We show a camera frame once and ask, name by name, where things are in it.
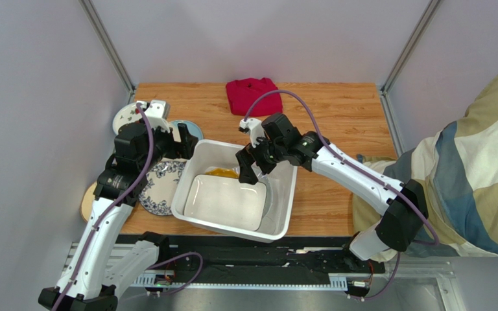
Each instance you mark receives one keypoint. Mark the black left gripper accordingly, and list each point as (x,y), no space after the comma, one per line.
(175,146)

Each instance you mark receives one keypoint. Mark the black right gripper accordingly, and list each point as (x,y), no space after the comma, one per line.
(257,153)

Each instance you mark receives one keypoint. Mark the yellow polka dot plate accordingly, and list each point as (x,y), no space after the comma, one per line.
(223,172)

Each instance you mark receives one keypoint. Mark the white rectangular plate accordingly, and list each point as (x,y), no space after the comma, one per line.
(226,201)

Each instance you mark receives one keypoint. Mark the white round plate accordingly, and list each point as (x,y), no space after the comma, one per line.
(269,198)

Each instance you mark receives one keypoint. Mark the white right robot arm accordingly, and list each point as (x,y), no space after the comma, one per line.
(401,205)

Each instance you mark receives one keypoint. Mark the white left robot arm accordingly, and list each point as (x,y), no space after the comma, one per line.
(87,284)

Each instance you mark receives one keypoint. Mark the light blue plate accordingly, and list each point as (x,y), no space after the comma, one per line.
(193,129)

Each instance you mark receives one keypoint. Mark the blue floral plate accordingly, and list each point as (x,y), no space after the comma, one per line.
(162,181)

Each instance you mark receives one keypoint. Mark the red folded cloth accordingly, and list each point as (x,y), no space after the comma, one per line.
(241,94)

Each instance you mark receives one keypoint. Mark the white plate with red flowers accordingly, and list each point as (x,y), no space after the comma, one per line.
(128,114)

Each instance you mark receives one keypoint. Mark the round wooden board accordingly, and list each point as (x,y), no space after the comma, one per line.
(87,201)

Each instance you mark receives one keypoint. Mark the patterned quilt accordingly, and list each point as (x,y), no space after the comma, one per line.
(458,170)

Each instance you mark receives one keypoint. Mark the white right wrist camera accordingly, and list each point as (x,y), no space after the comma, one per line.
(253,128)

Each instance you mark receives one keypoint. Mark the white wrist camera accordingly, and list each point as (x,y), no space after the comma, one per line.
(157,112)
(253,128)

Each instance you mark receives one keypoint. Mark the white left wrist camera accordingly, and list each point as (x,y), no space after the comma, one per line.
(157,112)

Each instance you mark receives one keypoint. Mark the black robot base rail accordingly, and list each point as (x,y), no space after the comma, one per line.
(292,260)

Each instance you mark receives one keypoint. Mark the aluminium frame post left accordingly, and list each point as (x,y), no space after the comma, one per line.
(107,43)

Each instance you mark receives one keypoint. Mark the aluminium frame post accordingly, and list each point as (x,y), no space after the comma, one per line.
(107,43)
(411,44)

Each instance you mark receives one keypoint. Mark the aluminium frame post right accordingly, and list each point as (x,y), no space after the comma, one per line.
(411,44)

